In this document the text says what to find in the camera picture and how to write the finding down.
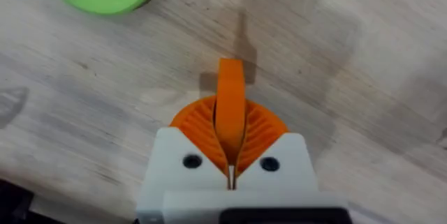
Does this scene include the white orange right gripper right finger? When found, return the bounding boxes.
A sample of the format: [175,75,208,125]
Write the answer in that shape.
[230,58,319,193]

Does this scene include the white orange right gripper left finger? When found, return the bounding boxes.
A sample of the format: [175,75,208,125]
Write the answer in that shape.
[136,58,232,218]

